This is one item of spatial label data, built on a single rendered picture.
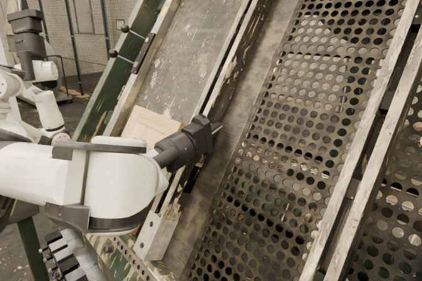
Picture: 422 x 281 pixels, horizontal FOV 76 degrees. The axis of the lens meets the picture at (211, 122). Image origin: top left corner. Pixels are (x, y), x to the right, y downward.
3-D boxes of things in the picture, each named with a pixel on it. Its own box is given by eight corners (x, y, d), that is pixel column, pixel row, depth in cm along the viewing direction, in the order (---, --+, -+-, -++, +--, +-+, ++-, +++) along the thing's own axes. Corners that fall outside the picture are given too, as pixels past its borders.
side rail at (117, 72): (80, 167, 140) (59, 163, 132) (167, -17, 149) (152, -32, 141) (85, 172, 136) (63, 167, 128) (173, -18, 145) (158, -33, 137)
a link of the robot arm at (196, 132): (219, 157, 76) (187, 179, 69) (196, 146, 83) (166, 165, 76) (214, 117, 70) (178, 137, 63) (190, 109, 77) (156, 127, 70)
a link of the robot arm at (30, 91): (45, 60, 95) (57, 95, 101) (17, 63, 94) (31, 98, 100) (38, 64, 90) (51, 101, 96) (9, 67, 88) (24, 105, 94)
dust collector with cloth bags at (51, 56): (12, 99, 596) (-16, -11, 521) (47, 93, 646) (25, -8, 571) (36, 111, 513) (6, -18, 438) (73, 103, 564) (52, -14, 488)
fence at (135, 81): (88, 185, 119) (80, 184, 116) (176, -3, 126) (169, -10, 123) (93, 190, 116) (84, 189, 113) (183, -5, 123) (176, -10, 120)
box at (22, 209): (3, 214, 121) (-8, 179, 115) (34, 202, 129) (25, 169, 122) (8, 227, 113) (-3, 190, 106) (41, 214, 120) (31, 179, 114)
